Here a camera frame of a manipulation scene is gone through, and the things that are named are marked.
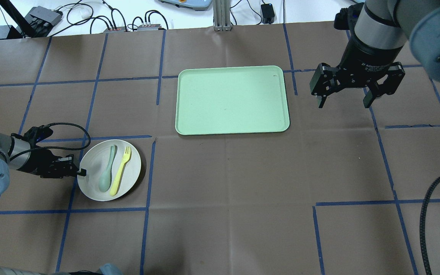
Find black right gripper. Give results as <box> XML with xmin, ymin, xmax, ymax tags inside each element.
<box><xmin>310</xmin><ymin>38</ymin><xmax>404</xmax><ymax>108</ymax></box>

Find black power adapter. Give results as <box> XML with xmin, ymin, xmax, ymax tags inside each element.
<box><xmin>260</xmin><ymin>3</ymin><xmax>276</xmax><ymax>24</ymax></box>

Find grey usb hub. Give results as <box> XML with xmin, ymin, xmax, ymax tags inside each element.
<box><xmin>24</xmin><ymin>6</ymin><xmax>63</xmax><ymax>28</ymax></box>

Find yellow plastic fork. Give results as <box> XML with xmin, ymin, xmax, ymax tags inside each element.
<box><xmin>109</xmin><ymin>146</ymin><xmax>132</xmax><ymax>196</ymax></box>

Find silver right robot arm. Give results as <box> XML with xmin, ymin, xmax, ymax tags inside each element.
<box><xmin>309</xmin><ymin>0</ymin><xmax>440</xmax><ymax>108</ymax></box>

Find black monitor stand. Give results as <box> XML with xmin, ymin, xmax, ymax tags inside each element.
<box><xmin>0</xmin><ymin>0</ymin><xmax>37</xmax><ymax>40</ymax></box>

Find aluminium frame post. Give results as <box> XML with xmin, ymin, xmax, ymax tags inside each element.
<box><xmin>212</xmin><ymin>0</ymin><xmax>232</xmax><ymax>32</ymax></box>

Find light green tray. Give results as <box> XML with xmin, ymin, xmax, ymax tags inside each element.
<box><xmin>175</xmin><ymin>65</ymin><xmax>290</xmax><ymax>136</ymax></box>

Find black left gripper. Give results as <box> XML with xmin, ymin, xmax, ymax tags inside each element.
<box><xmin>29</xmin><ymin>149</ymin><xmax>87</xmax><ymax>179</ymax></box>

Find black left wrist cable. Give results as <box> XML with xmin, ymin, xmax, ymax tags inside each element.
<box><xmin>8</xmin><ymin>123</ymin><xmax>91</xmax><ymax>161</ymax></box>

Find white round plate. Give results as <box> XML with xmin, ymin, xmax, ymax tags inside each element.
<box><xmin>78</xmin><ymin>139</ymin><xmax>142</xmax><ymax>202</ymax></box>

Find green plastic spoon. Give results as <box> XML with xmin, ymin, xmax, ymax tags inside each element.
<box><xmin>98</xmin><ymin>145</ymin><xmax>117</xmax><ymax>192</ymax></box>

